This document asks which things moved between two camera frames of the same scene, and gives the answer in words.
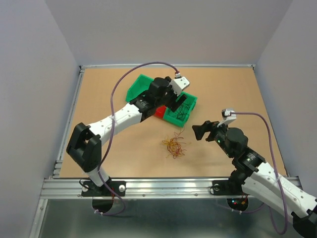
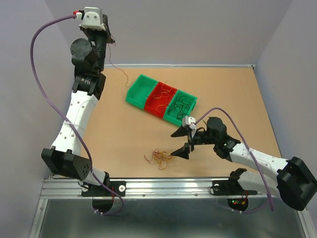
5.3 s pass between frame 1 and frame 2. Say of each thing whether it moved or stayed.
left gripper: moved
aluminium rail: stayed
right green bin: stayed
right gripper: moved
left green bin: stayed
